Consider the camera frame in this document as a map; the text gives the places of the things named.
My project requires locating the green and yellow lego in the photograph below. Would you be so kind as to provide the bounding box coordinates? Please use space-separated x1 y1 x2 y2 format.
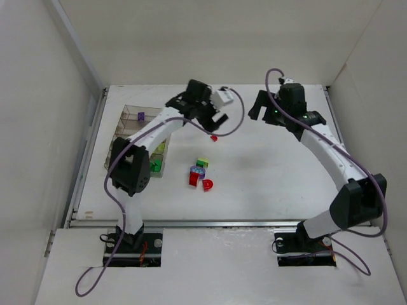
196 158 209 168

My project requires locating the yellow-green lego brick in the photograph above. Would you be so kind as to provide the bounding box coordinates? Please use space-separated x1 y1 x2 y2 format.
156 143 165 153

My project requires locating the purple flower lego disc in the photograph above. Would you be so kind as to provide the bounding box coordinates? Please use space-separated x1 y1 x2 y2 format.
190 165 206 179

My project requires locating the red half-round lego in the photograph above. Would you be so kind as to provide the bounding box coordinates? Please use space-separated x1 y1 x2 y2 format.
202 179 214 192

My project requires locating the small green slope lego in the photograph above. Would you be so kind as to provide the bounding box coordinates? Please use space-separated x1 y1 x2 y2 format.
150 159 162 172

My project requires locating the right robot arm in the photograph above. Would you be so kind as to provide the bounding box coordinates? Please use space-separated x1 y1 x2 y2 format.
249 83 387 243

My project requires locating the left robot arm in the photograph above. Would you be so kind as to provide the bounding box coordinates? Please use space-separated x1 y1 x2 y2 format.
104 79 234 250

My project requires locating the clear compartment organizer tray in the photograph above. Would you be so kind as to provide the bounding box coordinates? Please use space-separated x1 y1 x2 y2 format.
104 105 170 178

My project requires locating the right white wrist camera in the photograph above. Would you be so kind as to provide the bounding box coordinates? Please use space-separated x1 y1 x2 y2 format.
279 76 295 85

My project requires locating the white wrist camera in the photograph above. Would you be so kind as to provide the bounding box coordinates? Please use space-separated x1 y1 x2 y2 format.
210 87 234 110
279 76 295 85

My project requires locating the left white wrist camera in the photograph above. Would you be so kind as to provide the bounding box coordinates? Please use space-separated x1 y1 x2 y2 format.
210 87 234 110

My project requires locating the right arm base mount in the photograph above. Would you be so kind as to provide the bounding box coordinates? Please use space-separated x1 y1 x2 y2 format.
272 222 336 267

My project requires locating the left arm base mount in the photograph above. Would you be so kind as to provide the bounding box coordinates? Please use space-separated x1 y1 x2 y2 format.
107 227 163 268

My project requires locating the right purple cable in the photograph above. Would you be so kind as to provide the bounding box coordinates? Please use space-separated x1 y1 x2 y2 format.
265 68 389 276

